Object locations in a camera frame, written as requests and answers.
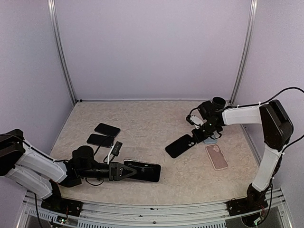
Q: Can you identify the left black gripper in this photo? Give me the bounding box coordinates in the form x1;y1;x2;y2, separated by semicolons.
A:
79;161;137;181

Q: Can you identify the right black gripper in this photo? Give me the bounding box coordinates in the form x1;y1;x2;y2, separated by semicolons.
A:
191;120;219;143

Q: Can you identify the purple smartphone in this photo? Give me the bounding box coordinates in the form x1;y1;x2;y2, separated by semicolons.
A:
123;159;161;182

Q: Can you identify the black phone case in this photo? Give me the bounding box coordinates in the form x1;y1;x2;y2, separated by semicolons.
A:
165;134;196;159

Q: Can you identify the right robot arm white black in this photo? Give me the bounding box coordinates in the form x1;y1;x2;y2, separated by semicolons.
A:
186;97;294;211

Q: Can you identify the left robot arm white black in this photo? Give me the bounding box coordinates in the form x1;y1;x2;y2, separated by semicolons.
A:
0;129;137;211

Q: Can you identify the light blue phone case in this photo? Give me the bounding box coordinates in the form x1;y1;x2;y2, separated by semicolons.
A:
203;137;218;145

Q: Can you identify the pink phone case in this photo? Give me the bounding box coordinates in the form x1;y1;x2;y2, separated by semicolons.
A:
206;144;228;171

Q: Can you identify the dark green cup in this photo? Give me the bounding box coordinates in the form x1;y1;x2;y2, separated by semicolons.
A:
212;96;226;109

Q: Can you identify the black smartphone near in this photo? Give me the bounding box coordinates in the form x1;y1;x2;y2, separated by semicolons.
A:
86;133;114;148

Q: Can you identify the black smartphone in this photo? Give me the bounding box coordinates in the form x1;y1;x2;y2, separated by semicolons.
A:
86;133;114;148
94;123;121;138

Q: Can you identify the black smartphone far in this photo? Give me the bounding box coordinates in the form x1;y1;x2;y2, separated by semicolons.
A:
94;123;121;138

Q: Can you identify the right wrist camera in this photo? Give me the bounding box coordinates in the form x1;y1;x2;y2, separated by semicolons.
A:
186;114;204;129

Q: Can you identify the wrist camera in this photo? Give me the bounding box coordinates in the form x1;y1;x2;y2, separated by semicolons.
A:
105;141;123;164
186;114;204;129

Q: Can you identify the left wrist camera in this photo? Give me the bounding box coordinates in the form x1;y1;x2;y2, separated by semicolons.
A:
105;141;123;164

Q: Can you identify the front aluminium rail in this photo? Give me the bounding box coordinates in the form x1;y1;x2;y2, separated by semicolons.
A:
22;190;285;228

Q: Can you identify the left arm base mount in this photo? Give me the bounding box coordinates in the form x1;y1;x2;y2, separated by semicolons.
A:
41;198;83;217

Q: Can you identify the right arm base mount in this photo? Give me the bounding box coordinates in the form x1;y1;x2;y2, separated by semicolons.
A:
226;198;268;216

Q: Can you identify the right aluminium frame post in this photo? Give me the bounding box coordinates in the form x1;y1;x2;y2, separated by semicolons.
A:
229;0;258;105

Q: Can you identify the aluminium frame post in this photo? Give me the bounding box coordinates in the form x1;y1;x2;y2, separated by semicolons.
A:
229;0;258;105
47;0;77;106

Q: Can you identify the left aluminium frame post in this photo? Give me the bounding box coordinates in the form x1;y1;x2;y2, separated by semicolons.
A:
47;0;77;106

